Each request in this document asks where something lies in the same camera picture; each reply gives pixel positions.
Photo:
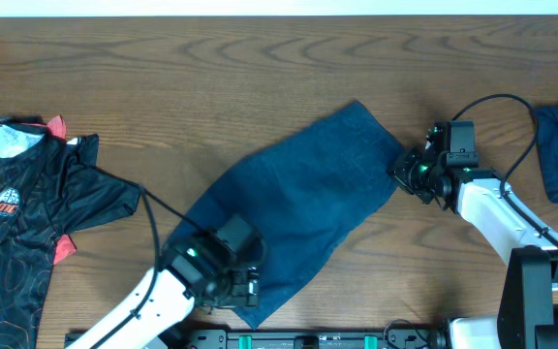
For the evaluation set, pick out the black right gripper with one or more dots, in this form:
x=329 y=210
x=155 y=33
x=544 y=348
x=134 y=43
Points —
x=400 y=172

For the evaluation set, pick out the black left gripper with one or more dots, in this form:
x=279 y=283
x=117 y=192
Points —
x=248 y=290

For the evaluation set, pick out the dark blue denim shorts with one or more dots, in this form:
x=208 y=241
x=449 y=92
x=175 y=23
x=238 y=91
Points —
x=305 y=194

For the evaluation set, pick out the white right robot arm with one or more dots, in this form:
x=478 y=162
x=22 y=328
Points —
x=447 y=172

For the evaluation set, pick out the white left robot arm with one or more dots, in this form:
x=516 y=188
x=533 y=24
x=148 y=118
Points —
x=216 y=269

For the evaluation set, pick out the black orange patterned t-shirt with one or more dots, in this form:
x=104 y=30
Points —
x=49 y=188

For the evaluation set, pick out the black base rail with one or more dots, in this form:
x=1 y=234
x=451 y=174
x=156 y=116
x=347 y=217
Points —
x=337 y=339

